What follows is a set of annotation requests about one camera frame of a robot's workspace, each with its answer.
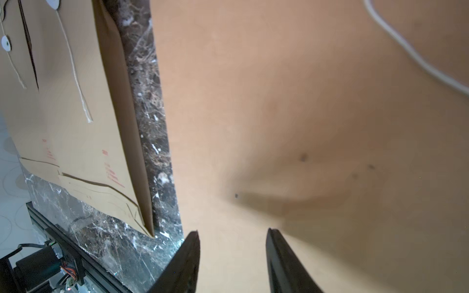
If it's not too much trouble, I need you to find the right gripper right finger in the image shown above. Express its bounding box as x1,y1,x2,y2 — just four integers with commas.
266,228,323,293

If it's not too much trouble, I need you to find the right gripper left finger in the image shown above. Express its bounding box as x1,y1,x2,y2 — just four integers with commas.
148,231,200,293

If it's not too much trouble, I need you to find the brown file envelope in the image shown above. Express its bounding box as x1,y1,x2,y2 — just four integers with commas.
1,1,60,184
150,1,469,293
23,1,155,237

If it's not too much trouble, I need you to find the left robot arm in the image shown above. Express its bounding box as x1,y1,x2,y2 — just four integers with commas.
1,242,64,293

